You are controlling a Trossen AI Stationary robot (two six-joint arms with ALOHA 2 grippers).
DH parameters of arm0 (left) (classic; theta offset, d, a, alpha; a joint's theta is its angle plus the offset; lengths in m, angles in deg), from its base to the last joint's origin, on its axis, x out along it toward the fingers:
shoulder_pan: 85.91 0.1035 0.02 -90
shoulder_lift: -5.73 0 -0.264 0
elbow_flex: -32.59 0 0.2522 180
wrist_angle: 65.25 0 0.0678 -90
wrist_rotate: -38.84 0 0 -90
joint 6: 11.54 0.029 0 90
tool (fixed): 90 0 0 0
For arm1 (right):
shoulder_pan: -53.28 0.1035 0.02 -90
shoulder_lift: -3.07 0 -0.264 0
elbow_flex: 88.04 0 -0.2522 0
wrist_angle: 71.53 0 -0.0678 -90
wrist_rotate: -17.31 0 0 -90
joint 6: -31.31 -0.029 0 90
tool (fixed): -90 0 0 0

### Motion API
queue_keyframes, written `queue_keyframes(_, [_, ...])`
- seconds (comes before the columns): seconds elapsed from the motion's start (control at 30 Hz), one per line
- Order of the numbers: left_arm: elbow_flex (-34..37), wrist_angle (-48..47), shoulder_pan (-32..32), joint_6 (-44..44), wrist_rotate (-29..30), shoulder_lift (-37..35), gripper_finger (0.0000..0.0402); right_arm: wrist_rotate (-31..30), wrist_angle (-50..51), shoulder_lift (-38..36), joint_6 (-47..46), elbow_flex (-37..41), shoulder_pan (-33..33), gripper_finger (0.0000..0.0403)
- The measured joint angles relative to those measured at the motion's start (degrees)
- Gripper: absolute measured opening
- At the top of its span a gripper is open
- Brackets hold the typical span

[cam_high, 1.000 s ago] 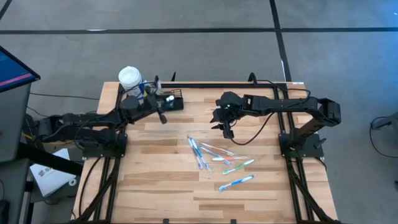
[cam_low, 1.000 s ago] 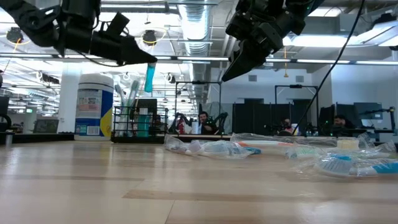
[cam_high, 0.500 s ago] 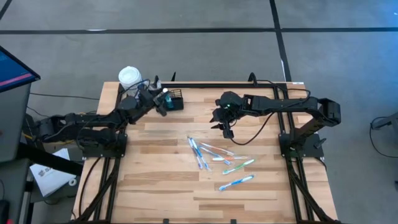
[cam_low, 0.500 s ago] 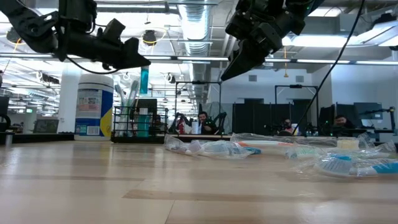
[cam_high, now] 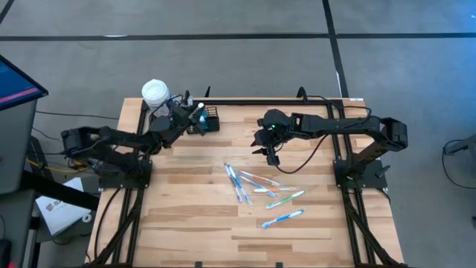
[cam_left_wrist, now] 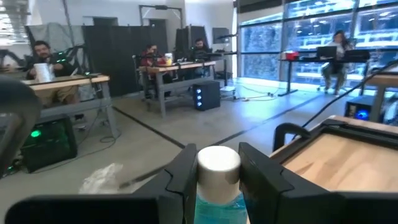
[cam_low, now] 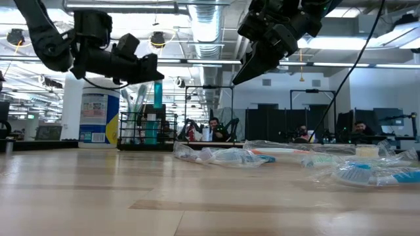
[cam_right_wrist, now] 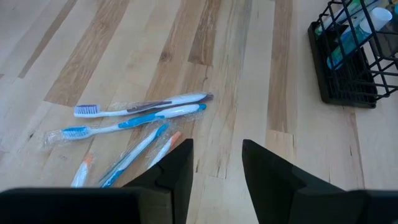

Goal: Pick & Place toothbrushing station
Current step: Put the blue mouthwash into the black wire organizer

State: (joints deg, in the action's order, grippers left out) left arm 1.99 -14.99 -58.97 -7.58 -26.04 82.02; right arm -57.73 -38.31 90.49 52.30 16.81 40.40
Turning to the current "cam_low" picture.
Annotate dark screen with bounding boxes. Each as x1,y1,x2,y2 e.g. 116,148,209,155
35,125,63,142

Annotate black ceiling dome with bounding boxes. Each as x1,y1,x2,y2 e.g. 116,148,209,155
6,28,26,47
150,31,167,49

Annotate wooden desk grey legs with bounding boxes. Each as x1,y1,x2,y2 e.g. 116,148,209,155
173,140,245,147

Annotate black metal frame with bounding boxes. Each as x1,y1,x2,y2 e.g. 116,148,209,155
184,85,235,138
289,88,337,132

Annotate black ledge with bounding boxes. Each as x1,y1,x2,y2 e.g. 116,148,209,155
12,140,80,153

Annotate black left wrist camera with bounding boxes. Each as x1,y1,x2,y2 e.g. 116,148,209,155
112,32,141,60

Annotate yellow hanging cord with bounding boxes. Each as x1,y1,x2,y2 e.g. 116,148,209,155
298,49,305,83

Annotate white blue yellow wipes canister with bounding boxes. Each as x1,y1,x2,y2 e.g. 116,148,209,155
78,80,121,149

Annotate teal toothpaste tube white cap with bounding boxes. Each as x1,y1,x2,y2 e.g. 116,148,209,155
144,113,161,146
153,80,164,109

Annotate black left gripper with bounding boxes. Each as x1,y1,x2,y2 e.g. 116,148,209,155
70,48,165,86

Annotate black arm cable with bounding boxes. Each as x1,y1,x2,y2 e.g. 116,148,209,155
81,75,131,91
308,0,385,144

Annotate white toothbrush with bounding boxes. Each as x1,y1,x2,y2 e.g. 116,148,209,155
120,87,135,144

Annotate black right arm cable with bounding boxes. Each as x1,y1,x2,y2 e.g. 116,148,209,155
308,0,385,144

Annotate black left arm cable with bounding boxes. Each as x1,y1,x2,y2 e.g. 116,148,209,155
81,75,131,91

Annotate white column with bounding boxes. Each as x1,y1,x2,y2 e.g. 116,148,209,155
60,70,89,141

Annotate black curved tube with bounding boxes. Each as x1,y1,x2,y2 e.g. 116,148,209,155
0,119,14,155

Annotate silver ventilation duct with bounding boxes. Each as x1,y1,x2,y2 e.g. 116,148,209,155
187,0,224,111

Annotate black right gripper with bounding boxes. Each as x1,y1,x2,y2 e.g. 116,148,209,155
232,0,302,87

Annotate long ceiling light strip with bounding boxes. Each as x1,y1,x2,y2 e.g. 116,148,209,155
0,56,420,69

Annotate black room partition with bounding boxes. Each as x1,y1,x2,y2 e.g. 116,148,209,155
245,104,336,144

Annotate black wire rack caddy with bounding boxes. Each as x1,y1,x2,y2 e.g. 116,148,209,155
117,111,179,152

